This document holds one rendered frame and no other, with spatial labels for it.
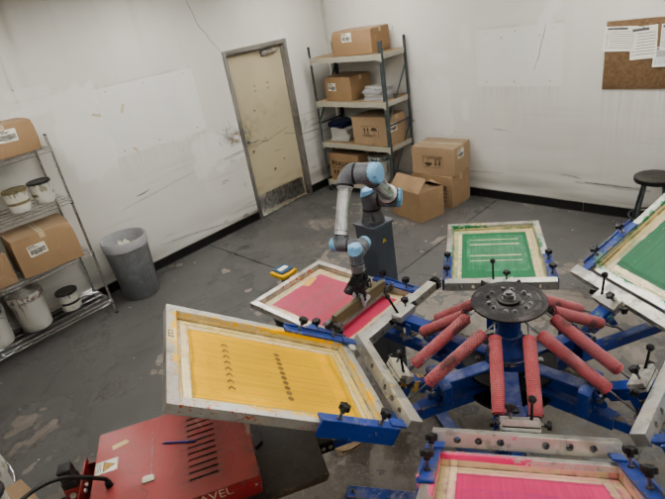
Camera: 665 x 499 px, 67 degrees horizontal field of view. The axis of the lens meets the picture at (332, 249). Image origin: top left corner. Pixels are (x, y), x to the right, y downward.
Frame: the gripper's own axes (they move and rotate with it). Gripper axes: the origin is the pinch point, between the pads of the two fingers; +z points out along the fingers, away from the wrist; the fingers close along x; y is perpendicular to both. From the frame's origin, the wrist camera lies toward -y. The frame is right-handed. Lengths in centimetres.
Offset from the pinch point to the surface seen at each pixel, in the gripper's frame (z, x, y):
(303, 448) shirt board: 6, -40, -83
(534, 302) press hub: -30, -93, 3
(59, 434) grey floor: 101, 194, -129
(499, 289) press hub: -30, -77, 5
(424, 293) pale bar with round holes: -2.8, -26.0, 22.5
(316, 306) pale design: 5.3, 27.1, -8.1
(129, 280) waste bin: 75, 322, -2
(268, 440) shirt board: 6, -25, -89
